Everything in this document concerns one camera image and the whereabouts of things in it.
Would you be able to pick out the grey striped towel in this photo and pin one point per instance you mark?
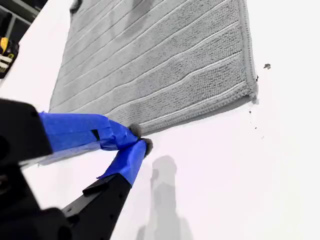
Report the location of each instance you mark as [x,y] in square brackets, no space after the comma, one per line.
[162,62]

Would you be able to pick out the black yellow power drill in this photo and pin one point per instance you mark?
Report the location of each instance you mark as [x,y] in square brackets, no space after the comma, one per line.
[6,58]

